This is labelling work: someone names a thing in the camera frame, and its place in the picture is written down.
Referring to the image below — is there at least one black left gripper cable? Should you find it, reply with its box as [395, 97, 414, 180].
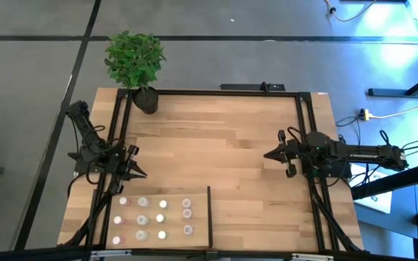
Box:
[85, 125, 123, 186]

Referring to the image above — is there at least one black aluminium table frame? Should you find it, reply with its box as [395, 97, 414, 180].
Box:
[0, 88, 418, 261]

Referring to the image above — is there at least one silver metal bracket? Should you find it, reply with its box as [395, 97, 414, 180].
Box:
[291, 253, 335, 261]
[88, 249, 133, 261]

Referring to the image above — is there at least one black desk crossbeam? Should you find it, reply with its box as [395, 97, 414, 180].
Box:
[351, 159, 418, 201]

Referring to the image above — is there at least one black bar device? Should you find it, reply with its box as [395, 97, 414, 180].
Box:
[219, 81, 286, 92]

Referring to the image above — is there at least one black shelf divider frame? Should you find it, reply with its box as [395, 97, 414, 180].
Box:
[206, 186, 213, 249]

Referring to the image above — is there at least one green artificial plant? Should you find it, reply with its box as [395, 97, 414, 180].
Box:
[103, 30, 167, 90]

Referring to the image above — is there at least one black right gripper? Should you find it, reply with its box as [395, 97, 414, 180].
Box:
[263, 129, 308, 178]

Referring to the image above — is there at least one black shelf end frame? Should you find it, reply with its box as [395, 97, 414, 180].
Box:
[91, 188, 99, 222]

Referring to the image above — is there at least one wooden shelf board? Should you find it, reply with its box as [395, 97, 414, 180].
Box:
[105, 194, 210, 250]

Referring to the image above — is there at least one black desk foot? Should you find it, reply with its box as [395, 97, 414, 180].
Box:
[367, 67, 418, 99]

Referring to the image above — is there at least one white box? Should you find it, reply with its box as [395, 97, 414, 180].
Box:
[349, 162, 393, 215]

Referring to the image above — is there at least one black plant pot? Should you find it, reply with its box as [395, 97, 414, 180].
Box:
[132, 86, 159, 115]

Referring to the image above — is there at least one white power cable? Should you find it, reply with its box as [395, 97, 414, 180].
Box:
[370, 102, 418, 120]

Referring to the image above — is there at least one beige cable with black plug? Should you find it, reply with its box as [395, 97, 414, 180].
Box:
[323, 0, 377, 22]

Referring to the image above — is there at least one yellow white power adaptor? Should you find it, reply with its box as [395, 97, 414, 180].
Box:
[357, 108, 374, 123]

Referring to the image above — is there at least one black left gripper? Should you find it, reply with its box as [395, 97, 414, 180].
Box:
[107, 144, 148, 196]

